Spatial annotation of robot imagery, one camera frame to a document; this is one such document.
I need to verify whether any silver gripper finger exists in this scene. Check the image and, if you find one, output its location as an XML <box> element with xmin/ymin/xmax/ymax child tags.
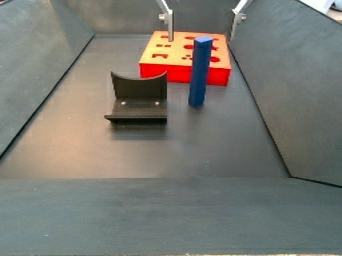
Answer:
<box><xmin>157</xmin><ymin>0</ymin><xmax>174</xmax><ymax>42</ymax></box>
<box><xmin>230</xmin><ymin>0</ymin><xmax>254</xmax><ymax>40</ymax></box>

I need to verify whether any blue rectangular block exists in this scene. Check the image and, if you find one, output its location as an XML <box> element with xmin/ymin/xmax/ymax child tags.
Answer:
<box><xmin>189</xmin><ymin>36</ymin><xmax>214</xmax><ymax>107</ymax></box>

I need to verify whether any red shape sorting board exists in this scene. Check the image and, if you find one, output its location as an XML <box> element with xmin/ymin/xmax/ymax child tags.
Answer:
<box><xmin>139</xmin><ymin>31</ymin><xmax>232</xmax><ymax>86</ymax></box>

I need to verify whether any black curved holder stand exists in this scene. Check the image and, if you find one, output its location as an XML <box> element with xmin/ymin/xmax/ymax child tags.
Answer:
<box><xmin>105</xmin><ymin>73</ymin><xmax>169</xmax><ymax>124</ymax></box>

